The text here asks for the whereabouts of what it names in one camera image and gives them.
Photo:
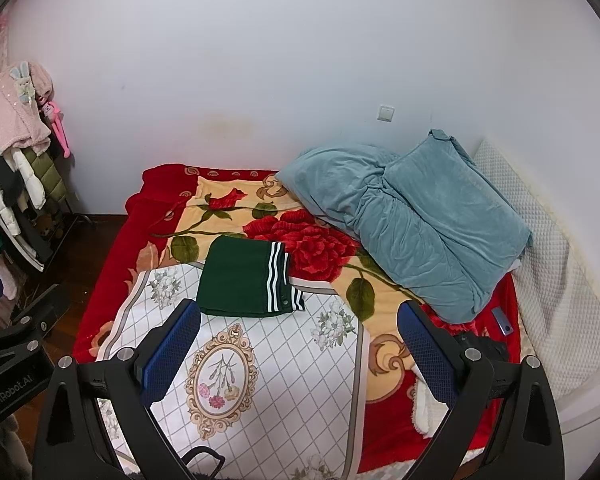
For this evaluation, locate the blue velvet quilt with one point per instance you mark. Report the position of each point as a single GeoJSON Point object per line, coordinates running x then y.
{"type": "Point", "coordinates": [420, 230]}

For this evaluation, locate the white diamond pattern floral cloth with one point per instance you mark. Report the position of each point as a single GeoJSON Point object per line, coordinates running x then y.
{"type": "Point", "coordinates": [280, 360]}

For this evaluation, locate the green and cream varsity jacket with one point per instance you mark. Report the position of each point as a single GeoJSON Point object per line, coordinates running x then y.
{"type": "Point", "coordinates": [235, 280]}

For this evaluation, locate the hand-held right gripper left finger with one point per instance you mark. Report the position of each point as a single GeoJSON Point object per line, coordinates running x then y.
{"type": "Point", "coordinates": [172, 345]}

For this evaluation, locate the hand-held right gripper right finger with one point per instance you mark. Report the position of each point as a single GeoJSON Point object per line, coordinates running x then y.
{"type": "Point", "coordinates": [427, 345]}

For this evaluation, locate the row of hanging clothes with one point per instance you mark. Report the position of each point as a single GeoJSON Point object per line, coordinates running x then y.
{"type": "Point", "coordinates": [20, 125]}

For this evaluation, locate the black metal clothes rack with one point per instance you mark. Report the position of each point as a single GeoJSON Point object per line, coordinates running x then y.
{"type": "Point", "coordinates": [69, 210]}

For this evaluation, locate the white wall switch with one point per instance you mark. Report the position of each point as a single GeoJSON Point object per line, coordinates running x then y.
{"type": "Point", "coordinates": [386, 113]}

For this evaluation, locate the white fleece cloth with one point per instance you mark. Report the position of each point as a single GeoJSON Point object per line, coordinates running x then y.
{"type": "Point", "coordinates": [427, 410]}

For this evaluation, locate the red rose print blanket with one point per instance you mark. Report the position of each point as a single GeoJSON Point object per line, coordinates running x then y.
{"type": "Point", "coordinates": [310, 245]}

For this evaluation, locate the grey phone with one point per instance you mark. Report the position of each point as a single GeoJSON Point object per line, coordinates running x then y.
{"type": "Point", "coordinates": [501, 321]}

